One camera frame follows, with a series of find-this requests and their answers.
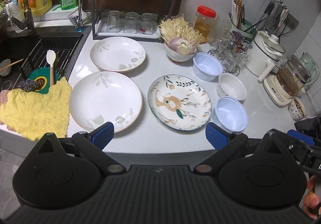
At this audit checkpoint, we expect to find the glass cup middle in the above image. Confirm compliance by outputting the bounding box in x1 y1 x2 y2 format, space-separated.
124 12 139 34

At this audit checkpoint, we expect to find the enoki mushroom bunch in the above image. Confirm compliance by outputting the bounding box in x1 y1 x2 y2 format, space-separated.
159 17 205 47

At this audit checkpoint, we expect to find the chopstick holder with utensils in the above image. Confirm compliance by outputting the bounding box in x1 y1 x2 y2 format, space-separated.
229 0 256 42

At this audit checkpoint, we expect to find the bowl with onion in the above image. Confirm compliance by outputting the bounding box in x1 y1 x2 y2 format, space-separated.
164 43 196 63

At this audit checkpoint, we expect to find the blue plastic bowl near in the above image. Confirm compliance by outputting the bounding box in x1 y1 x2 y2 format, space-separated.
212 96 248 133

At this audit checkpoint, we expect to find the green sunflower coaster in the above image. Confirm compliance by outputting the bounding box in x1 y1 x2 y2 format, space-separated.
28 67 50 94

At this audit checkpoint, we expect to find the white plate far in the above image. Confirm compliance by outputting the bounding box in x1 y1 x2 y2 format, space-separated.
90 37 146 73

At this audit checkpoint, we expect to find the glass cup left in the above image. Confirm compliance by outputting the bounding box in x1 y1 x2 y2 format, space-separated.
106 11 120 33

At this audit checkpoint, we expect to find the large white plate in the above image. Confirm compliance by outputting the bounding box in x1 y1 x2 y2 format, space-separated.
69 72 143 133

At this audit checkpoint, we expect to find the wire glass holder rack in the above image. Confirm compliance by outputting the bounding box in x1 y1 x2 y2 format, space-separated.
208 31 252 76

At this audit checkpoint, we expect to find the yellow dish cloth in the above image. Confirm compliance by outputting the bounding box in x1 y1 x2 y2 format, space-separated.
1 77 72 141

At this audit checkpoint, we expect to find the white ceramic bowl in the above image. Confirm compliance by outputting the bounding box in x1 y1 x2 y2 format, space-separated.
216 73 247 101

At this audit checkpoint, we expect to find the blue plastic bowl far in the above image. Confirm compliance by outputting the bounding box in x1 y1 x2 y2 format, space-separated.
193 53 223 81

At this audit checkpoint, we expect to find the glass cup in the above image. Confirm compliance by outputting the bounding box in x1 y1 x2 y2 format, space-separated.
106 11 120 33
139 13 157 35
124 12 139 34

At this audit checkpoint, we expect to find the white electric pot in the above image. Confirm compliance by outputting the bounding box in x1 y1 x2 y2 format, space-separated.
245 31 286 82

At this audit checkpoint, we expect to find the person's right hand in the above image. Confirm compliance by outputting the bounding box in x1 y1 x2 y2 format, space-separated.
301 176 320 220

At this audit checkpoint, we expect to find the glass cup right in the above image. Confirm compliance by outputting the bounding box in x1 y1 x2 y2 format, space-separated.
139 13 157 35

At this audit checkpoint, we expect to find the red-lidded plastic jar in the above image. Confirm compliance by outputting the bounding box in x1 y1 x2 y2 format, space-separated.
194 5 216 43

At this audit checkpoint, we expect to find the blue plastic bowl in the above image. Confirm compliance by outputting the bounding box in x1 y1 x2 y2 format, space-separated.
212 96 248 133
193 53 223 81

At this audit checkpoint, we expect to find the floral patterned plate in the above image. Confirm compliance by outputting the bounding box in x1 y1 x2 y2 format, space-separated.
147 74 212 132

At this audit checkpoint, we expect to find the black sink drain rack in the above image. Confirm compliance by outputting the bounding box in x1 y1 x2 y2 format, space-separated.
20 33 83 79

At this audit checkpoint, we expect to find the glass kettle on base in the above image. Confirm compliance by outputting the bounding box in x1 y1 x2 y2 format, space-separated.
263 53 320 107

